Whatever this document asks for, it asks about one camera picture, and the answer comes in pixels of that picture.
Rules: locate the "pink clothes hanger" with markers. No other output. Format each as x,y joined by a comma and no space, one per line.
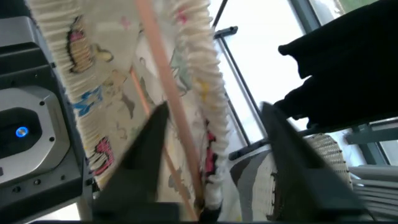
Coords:
168,81

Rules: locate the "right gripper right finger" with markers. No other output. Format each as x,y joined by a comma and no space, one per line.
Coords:
304,193

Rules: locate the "cream printed garment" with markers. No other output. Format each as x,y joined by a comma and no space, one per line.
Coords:
102,46

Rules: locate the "beige curtain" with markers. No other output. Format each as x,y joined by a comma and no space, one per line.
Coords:
376,193

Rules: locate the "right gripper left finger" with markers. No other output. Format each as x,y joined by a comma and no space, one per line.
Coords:
136,186

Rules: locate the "white laundry basket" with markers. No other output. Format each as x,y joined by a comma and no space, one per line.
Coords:
258,186

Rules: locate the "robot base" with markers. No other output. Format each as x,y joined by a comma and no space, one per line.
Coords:
31,149

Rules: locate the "window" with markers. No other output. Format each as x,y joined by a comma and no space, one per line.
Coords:
304,14

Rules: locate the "black garment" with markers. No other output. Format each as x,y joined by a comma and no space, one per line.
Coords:
342,68

